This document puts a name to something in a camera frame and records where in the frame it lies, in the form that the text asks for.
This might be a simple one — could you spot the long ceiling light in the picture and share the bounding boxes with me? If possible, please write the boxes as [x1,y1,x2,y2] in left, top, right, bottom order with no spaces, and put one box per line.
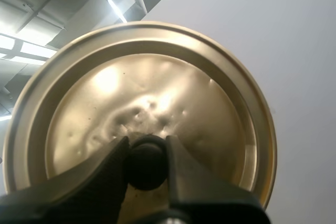
[107,0,128,23]

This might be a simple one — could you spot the square ceiling light panel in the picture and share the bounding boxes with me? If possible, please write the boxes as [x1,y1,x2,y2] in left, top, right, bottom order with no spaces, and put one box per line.
[0,33,58,66]

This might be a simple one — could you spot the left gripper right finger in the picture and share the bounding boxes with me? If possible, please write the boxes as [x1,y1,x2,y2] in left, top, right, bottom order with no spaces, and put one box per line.
[165,135,272,224]

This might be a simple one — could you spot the gold pot lid black knob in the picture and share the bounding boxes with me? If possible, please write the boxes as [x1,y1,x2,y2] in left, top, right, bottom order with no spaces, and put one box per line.
[2,20,278,224]

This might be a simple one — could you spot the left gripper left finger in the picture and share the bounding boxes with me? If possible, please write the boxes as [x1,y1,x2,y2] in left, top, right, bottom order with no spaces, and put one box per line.
[0,135,131,224]

